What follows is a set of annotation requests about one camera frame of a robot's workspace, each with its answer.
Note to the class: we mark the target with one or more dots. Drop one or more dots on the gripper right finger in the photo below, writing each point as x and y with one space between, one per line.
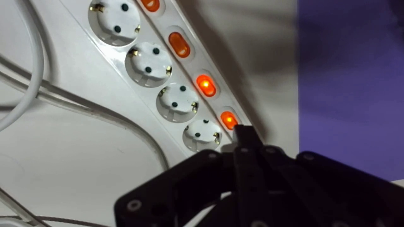
315 189

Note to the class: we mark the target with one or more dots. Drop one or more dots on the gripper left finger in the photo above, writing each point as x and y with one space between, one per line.
176 189

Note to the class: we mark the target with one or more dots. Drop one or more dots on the white power strip orange switches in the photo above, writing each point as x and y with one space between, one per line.
151 64

